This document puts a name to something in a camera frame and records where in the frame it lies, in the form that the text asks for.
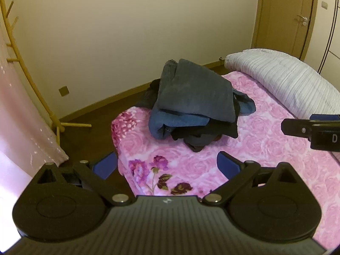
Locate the yellow coat rack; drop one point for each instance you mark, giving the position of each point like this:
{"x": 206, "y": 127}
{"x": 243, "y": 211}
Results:
{"x": 34, "y": 90}

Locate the black garment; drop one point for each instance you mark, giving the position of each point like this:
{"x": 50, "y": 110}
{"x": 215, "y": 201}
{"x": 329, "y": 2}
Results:
{"x": 202, "y": 134}

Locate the white wardrobe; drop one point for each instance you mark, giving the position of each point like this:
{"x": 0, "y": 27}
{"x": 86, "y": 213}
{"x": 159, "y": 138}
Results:
{"x": 333, "y": 32}

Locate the low wall socket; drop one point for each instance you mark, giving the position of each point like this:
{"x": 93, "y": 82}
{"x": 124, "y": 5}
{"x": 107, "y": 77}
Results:
{"x": 63, "y": 90}

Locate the blue jeans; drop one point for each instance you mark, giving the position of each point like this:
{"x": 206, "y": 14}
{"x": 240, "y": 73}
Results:
{"x": 164, "y": 124}

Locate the pink curtain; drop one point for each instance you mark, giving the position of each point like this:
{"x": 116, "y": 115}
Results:
{"x": 21, "y": 117}

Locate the white striped quilt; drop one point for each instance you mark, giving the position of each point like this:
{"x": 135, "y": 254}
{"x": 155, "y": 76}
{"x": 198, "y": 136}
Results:
{"x": 279, "y": 77}

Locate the dark grey jeans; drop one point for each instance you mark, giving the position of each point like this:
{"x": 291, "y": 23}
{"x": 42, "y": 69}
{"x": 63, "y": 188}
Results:
{"x": 191, "y": 93}

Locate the pink floral blanket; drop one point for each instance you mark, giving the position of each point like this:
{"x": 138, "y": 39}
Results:
{"x": 265, "y": 148}

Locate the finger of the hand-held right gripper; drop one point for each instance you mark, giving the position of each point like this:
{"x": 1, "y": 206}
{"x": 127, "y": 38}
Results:
{"x": 292, "y": 127}
{"x": 324, "y": 117}

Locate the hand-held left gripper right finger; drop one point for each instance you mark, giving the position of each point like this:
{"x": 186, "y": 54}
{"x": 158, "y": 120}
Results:
{"x": 229, "y": 166}

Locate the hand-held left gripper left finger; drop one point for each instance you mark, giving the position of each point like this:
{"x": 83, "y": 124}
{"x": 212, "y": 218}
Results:
{"x": 106, "y": 164}

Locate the light switch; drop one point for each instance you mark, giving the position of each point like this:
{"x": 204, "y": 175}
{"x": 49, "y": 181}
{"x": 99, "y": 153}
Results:
{"x": 324, "y": 4}

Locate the dark cloth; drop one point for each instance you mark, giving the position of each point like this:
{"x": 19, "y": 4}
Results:
{"x": 148, "y": 93}

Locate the wooden door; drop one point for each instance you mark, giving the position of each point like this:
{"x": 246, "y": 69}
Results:
{"x": 281, "y": 10}

